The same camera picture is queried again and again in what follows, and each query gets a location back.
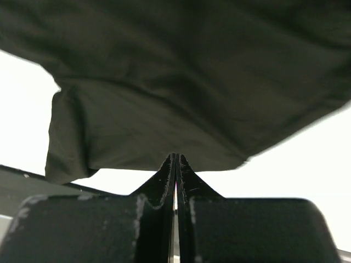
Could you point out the black printed t-shirt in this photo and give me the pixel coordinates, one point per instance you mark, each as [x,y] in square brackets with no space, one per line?
[217,81]

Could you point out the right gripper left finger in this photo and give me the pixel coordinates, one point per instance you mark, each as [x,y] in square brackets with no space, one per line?
[97,228]

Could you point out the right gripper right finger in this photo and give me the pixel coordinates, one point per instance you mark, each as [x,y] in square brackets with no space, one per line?
[213,228]

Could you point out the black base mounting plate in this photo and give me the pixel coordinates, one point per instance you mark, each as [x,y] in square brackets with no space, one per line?
[17,185]

